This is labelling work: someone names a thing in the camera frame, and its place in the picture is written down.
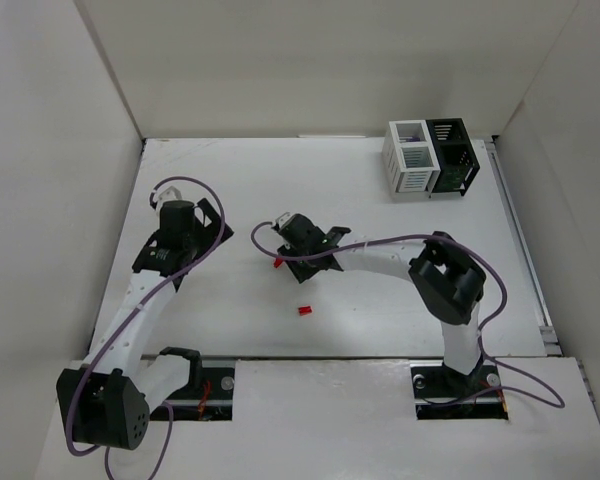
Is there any black slotted container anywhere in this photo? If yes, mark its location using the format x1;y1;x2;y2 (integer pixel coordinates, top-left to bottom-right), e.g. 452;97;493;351
426;118;480;196

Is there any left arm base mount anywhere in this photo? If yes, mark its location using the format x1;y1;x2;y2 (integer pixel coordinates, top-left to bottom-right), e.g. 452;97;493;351
160;347;236;422

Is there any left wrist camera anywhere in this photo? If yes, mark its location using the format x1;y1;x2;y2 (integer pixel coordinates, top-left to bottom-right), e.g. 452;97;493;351
150;186;182;205

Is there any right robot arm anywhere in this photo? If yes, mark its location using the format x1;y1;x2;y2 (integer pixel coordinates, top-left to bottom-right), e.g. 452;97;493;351
273;213;486;378

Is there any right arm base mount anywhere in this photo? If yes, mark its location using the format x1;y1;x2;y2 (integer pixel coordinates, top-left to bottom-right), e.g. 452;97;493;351
411;363;509;420

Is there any white slotted container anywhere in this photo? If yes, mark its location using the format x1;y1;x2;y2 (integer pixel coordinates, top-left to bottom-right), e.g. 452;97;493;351
381;120;439;198

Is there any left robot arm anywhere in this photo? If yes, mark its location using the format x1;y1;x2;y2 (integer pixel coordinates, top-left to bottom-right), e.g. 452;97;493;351
56;198;233;450

